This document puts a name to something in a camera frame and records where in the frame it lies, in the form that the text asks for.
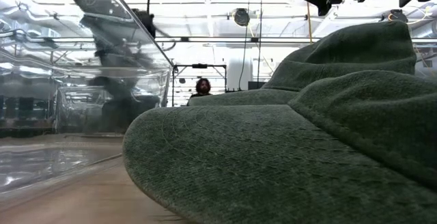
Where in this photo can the green terry hat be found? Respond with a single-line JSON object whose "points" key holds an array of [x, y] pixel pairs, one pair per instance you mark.
{"points": [[239, 155], [358, 46]]}

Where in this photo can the clear plastic container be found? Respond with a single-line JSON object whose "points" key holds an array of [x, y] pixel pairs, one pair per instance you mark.
{"points": [[34, 169]]}

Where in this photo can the person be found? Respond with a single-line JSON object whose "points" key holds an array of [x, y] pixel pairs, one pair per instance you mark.
{"points": [[203, 87]]}

